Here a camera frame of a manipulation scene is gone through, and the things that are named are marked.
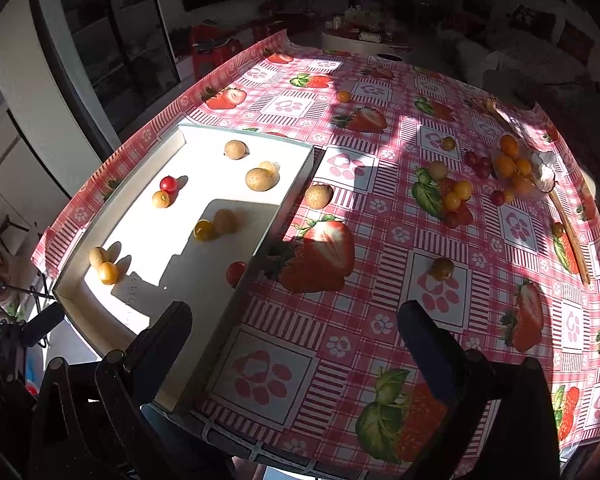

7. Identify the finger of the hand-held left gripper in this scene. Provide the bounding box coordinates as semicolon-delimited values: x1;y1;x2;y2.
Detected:
20;302;67;348

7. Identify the tan small potato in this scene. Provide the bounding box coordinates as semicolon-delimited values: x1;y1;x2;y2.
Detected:
245;168;277;192

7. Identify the small potato on tablecloth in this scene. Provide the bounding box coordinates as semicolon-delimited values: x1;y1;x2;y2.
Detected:
304;183;334;210

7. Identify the light sofa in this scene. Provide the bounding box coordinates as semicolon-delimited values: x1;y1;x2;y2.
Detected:
455;2;598;103

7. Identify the wooden spoon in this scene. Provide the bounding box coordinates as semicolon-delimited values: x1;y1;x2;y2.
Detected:
485;97;592;287

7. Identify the round white table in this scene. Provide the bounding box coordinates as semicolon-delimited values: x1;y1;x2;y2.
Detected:
321;26;416;63

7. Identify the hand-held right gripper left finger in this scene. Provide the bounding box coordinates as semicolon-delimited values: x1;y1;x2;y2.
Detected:
27;301;231;480

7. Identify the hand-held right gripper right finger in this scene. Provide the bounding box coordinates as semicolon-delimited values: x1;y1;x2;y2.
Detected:
375;300;563;480

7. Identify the glass sliding door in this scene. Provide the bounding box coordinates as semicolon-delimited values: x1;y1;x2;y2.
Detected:
55;0;182;133

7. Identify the clear glass bowl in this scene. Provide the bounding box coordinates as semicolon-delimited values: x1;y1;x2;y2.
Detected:
491;132;561;202

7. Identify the white shallow tray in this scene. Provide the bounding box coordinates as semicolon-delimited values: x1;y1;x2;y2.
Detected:
52;124;316;413

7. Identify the red plastic stool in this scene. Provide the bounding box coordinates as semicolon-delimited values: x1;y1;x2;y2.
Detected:
190;24;244;75

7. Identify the pink strawberry print tablecloth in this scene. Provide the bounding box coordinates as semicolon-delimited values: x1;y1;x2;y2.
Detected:
31;30;600;478

